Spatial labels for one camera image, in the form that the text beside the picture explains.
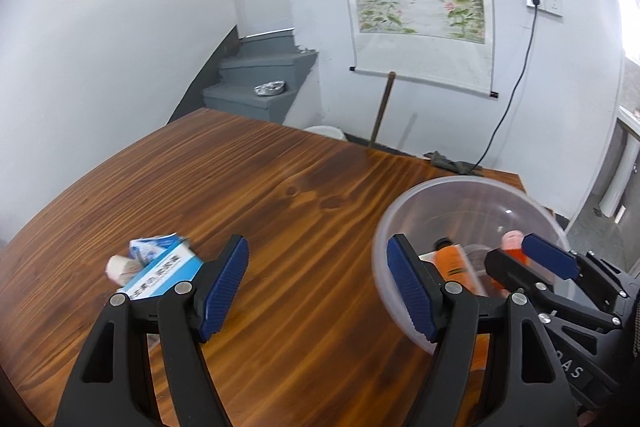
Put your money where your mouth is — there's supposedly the crumpled foil tray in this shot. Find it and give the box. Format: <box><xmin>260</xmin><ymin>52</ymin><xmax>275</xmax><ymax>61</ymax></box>
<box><xmin>254</xmin><ymin>80</ymin><xmax>287</xmax><ymax>98</ymax></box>

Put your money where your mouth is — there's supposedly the wooden stick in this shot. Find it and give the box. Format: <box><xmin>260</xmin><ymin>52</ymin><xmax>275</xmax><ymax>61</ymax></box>
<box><xmin>369</xmin><ymin>71</ymin><xmax>398</xmax><ymax>148</ymax></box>

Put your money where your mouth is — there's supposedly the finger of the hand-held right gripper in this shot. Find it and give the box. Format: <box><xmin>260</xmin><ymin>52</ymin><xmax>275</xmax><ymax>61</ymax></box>
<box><xmin>483</xmin><ymin>249</ymin><xmax>624</xmax><ymax>334</ymax></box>
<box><xmin>520</xmin><ymin>233</ymin><xmax>635</xmax><ymax>304</ymax></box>

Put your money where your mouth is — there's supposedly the wooden desktop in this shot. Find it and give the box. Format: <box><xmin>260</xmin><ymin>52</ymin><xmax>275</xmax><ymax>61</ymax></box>
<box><xmin>0</xmin><ymin>107</ymin><xmax>556</xmax><ymax>427</ymax></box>

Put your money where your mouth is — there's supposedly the dark cloth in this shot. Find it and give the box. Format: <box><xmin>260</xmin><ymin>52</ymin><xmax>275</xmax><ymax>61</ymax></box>
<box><xmin>424</xmin><ymin>150</ymin><xmax>483</xmax><ymax>175</ymax></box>

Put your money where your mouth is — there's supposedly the white bucket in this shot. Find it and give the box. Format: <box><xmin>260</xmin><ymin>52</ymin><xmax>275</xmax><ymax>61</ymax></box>
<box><xmin>302</xmin><ymin>125</ymin><xmax>346</xmax><ymax>142</ymax></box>

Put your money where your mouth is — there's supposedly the bright window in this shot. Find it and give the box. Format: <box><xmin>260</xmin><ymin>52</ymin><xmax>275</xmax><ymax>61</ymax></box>
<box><xmin>614</xmin><ymin>0</ymin><xmax>640</xmax><ymax>58</ymax></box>

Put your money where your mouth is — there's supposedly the grey staircase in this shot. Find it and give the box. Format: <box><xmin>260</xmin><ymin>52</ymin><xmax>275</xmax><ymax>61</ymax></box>
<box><xmin>202</xmin><ymin>29</ymin><xmax>319</xmax><ymax>128</ymax></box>

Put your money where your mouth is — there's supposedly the crumpled blue white toothpaste tube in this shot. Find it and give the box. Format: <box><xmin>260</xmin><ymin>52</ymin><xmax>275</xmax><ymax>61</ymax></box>
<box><xmin>106</xmin><ymin>233</ymin><xmax>193</xmax><ymax>285</ymax></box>

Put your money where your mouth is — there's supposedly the clear plastic bowl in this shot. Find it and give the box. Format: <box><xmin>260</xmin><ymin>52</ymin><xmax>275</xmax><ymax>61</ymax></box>
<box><xmin>372</xmin><ymin>177</ymin><xmax>571</xmax><ymax>355</ymax></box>

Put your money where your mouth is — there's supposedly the orange tube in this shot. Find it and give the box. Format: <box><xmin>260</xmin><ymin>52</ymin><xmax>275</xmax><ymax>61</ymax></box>
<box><xmin>432</xmin><ymin>239</ymin><xmax>493</xmax><ymax>370</ymax></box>

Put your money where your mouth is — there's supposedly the white pedestal sink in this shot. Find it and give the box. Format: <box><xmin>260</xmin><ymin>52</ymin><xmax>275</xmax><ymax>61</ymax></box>
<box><xmin>597</xmin><ymin>104</ymin><xmax>640</xmax><ymax>220</ymax></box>

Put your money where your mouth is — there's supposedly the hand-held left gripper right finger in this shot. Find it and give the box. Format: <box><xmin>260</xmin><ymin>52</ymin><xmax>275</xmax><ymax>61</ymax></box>
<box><xmin>386</xmin><ymin>233</ymin><xmax>578</xmax><ymax>427</ymax></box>

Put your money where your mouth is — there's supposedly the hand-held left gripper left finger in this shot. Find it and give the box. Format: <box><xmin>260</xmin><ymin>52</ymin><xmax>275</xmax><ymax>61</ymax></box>
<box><xmin>54</xmin><ymin>234</ymin><xmax>250</xmax><ymax>427</ymax></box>

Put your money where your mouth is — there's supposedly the black power cable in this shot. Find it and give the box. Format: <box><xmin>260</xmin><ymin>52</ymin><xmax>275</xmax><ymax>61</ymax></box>
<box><xmin>475</xmin><ymin>0</ymin><xmax>543</xmax><ymax>170</ymax></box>

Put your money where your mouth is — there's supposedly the blue white medicine box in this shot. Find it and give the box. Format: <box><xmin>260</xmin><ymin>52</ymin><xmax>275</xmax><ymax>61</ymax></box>
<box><xmin>117</xmin><ymin>244</ymin><xmax>205</xmax><ymax>353</ymax></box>

